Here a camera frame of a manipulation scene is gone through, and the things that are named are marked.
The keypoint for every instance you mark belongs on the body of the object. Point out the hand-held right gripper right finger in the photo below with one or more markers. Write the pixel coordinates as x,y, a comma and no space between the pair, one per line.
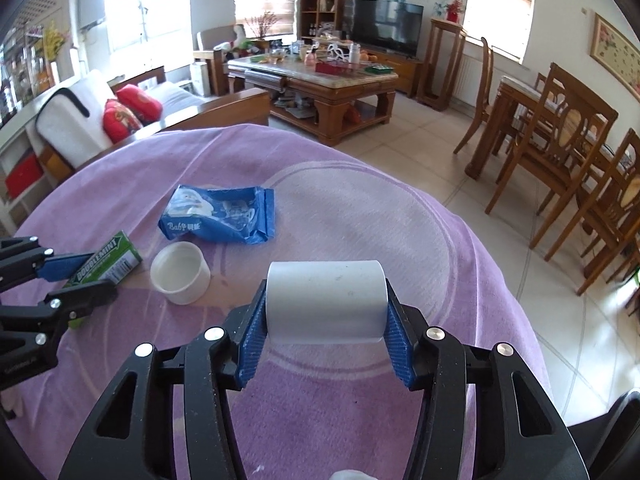
400,350

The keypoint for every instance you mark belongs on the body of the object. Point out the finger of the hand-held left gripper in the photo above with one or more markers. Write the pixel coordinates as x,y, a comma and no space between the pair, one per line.
85,296
62,266

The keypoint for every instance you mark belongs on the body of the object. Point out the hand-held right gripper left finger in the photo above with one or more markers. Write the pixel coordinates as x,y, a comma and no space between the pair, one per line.
250,345

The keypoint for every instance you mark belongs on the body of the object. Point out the green chewing gum pack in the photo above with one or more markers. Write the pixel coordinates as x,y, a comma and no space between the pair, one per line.
112,260

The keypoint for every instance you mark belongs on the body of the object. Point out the white plastic cylinder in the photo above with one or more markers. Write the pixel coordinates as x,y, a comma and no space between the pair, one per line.
325,300

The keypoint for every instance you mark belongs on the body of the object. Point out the person's right hand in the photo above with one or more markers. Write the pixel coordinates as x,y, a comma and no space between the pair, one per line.
350,475

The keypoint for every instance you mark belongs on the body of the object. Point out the small white cup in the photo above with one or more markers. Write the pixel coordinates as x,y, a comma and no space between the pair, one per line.
180,280

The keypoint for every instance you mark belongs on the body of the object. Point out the red bag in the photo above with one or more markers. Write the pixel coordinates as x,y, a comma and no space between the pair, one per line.
22,175

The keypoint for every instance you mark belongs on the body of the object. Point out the blue tissue packet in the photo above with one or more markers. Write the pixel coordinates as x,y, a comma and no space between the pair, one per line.
215,215

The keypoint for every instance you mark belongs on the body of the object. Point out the purple tablecloth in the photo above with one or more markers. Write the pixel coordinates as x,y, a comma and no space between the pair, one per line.
350,220

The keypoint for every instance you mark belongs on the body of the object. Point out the red embroidered pillow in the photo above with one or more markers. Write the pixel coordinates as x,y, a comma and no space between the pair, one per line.
122,122
142,102

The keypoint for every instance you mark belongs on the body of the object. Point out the shelf rack with bottles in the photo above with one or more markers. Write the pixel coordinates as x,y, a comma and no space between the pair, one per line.
25,75

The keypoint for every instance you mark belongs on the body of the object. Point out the yellow flowers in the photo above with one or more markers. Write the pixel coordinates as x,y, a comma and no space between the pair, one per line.
55,40

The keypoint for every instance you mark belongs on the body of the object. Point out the small white bin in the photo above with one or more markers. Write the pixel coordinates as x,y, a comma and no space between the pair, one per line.
201,79

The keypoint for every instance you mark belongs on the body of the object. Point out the wooden sofa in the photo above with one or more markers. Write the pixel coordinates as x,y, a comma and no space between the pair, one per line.
235,107

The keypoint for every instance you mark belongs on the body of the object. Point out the wooden dining chair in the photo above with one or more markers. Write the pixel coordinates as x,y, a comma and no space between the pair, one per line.
605,210
482,100
545,155

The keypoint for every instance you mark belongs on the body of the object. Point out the wooden coffee table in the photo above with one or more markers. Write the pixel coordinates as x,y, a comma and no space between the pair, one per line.
350,90

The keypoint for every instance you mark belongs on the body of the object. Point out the wooden armchair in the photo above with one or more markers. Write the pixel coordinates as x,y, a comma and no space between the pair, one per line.
210,42

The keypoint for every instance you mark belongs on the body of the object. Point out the wooden dining table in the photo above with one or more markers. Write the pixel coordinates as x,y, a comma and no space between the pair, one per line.
505,100

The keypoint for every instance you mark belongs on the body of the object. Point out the wooden television stand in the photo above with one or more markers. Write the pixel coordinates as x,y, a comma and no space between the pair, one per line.
407,72

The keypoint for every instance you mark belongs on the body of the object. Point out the green flat box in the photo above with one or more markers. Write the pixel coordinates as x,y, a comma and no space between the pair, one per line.
378,69

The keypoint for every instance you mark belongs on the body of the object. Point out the tall wooden plant stand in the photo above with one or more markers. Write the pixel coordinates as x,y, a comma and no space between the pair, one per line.
442,65

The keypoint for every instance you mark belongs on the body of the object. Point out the white goose plush toy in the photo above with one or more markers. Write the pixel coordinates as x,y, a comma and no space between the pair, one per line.
241,39

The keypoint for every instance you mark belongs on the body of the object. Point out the red flat box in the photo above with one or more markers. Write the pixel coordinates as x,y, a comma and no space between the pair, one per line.
335,67

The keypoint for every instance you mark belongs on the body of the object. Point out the pink blossom branches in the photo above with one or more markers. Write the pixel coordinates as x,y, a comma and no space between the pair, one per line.
260,25

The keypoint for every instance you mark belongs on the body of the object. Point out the flat screen television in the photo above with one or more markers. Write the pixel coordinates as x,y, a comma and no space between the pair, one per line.
385,27

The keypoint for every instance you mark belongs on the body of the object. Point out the red flower vase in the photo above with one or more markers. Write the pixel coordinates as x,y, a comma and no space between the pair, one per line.
454,10

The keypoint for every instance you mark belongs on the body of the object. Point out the wooden bookshelf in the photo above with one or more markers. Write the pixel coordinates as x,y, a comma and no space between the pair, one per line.
307,5

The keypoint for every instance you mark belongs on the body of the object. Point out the framed floral picture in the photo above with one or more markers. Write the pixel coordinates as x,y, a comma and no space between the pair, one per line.
617,57

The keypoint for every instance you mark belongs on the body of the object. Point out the white wall radiator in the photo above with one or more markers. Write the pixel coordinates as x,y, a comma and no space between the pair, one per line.
472,77

